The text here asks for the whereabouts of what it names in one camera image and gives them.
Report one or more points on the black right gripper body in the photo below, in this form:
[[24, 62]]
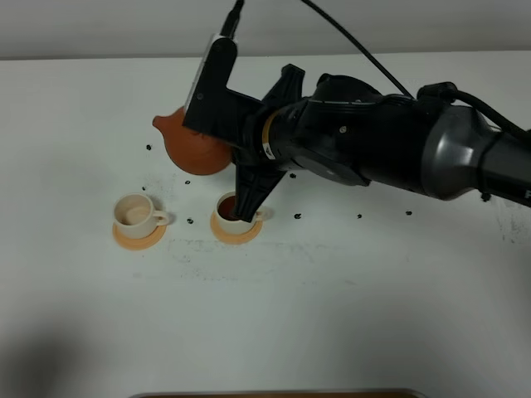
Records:
[[251, 117]]

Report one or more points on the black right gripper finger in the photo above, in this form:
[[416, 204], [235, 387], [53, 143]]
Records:
[[287, 89], [254, 183]]

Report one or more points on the brown clay teapot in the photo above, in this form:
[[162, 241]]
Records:
[[193, 152]]

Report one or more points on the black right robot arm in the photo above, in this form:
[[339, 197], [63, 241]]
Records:
[[441, 143]]

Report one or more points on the right white teacup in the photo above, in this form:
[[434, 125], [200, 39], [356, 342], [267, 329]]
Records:
[[225, 215]]

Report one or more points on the white teacup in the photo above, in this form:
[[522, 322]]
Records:
[[136, 217], [225, 215]]

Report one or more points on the right orange coaster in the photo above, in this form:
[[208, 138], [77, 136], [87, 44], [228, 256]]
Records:
[[233, 239]]

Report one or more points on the orange coaster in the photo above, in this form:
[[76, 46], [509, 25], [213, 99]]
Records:
[[138, 244], [233, 239]]

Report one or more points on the left white teacup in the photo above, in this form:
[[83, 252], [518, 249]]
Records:
[[136, 217]]

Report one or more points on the left orange coaster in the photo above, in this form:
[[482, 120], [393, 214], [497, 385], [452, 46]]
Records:
[[138, 244]]

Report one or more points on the brown tray edge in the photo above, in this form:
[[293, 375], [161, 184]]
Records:
[[378, 393]]

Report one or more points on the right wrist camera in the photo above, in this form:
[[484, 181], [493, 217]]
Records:
[[213, 109]]

